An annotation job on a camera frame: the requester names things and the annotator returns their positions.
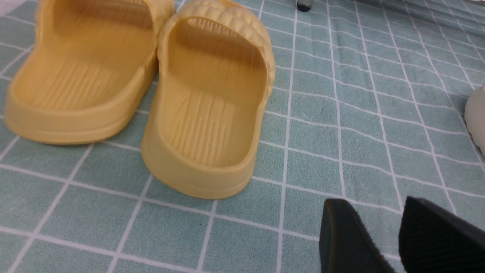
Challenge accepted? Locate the left yellow ridged slipper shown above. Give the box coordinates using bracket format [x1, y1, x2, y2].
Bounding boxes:
[3, 0, 176, 144]

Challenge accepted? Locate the green checked cloth mat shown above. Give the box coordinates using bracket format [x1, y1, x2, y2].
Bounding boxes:
[1, 0, 484, 273]

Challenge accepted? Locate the left cream foam slipper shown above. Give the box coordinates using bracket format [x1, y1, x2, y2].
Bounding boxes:
[464, 85, 485, 155]

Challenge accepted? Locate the metal shoe rack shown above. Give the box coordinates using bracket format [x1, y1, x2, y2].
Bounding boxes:
[296, 0, 314, 12]

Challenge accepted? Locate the yellow ridged slipper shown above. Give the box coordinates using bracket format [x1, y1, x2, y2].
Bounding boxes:
[141, 0, 275, 200]
[3, 0, 176, 144]

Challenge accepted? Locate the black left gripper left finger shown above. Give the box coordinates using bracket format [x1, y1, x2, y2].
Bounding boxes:
[319, 198, 395, 273]

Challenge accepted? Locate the right yellow ridged slipper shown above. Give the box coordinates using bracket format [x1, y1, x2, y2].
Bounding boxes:
[141, 0, 275, 200]

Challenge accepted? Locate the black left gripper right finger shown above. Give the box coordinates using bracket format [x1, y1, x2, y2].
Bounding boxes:
[399, 196, 485, 273]

